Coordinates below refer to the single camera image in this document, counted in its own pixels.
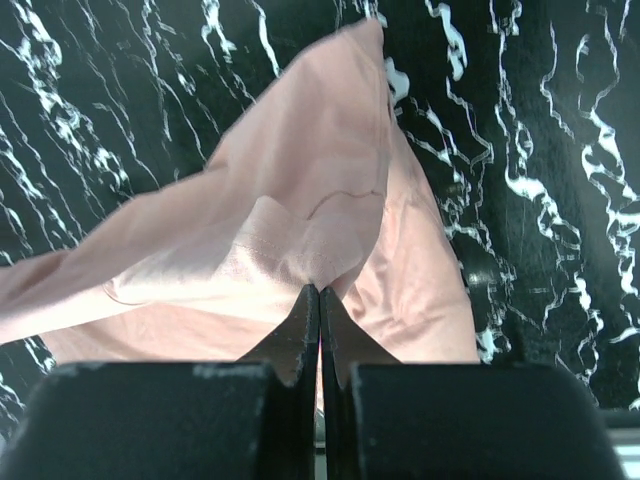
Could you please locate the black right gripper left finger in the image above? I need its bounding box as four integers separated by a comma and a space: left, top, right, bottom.
1, 286, 320, 479

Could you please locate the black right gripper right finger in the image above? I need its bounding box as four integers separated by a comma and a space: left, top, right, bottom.
319, 289, 624, 479

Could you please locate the pink printed t-shirt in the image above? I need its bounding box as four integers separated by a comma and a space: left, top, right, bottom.
1, 19, 478, 363

